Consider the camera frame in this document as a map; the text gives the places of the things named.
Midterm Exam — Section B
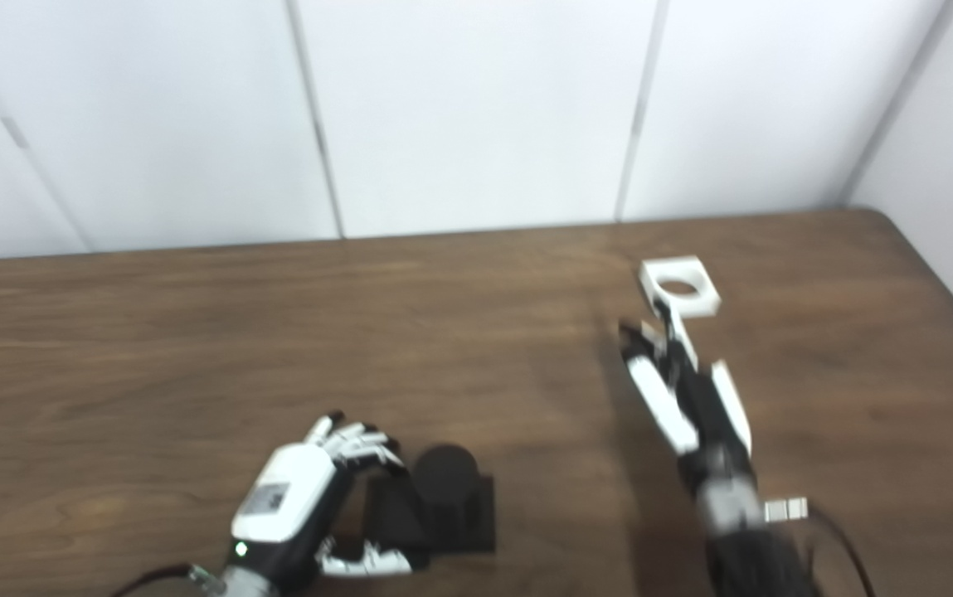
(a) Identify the white square piece with hole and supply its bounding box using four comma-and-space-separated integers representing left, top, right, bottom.
639, 256, 722, 319

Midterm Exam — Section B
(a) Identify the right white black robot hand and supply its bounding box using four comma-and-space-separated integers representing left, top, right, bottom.
619, 298, 755, 490

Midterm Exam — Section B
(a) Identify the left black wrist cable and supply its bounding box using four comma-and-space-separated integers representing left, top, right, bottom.
111, 564, 220, 597

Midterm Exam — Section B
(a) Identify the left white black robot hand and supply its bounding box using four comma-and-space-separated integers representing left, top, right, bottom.
227, 410, 431, 594

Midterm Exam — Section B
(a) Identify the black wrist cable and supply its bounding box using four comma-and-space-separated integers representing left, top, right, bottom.
111, 564, 220, 597
762, 496, 877, 597

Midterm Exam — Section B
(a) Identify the black peg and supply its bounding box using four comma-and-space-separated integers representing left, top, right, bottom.
364, 445, 498, 555

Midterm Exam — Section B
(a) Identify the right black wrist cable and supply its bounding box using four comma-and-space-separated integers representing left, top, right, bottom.
762, 496, 877, 597

